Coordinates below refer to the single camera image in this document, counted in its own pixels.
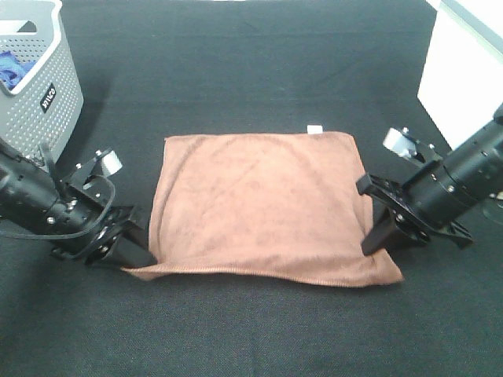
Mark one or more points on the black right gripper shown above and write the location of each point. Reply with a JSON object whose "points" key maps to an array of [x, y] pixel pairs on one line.
{"points": [[400, 226]]}

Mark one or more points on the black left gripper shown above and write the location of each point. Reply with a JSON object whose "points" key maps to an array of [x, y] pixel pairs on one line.
{"points": [[87, 225]]}

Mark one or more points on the brown microfibre towel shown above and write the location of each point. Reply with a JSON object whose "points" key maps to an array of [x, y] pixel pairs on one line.
{"points": [[276, 205]]}

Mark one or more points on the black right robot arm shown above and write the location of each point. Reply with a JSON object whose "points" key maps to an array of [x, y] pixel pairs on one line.
{"points": [[444, 188]]}

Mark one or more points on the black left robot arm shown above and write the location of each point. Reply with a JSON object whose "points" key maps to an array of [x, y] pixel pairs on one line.
{"points": [[28, 191]]}

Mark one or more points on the grey perforated plastic basket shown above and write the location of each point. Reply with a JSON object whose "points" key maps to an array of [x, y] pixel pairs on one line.
{"points": [[44, 107]]}

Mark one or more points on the white box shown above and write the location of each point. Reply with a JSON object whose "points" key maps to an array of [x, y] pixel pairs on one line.
{"points": [[461, 82]]}

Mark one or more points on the blue towel in basket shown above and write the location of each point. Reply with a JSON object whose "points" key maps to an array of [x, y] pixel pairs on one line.
{"points": [[12, 70]]}

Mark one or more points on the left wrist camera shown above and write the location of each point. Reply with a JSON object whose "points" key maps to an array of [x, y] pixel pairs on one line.
{"points": [[105, 161]]}

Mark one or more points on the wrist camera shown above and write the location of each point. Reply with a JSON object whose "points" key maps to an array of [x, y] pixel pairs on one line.
{"points": [[105, 161], [401, 143]]}

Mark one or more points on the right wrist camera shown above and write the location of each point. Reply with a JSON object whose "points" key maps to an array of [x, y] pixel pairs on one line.
{"points": [[401, 143]]}

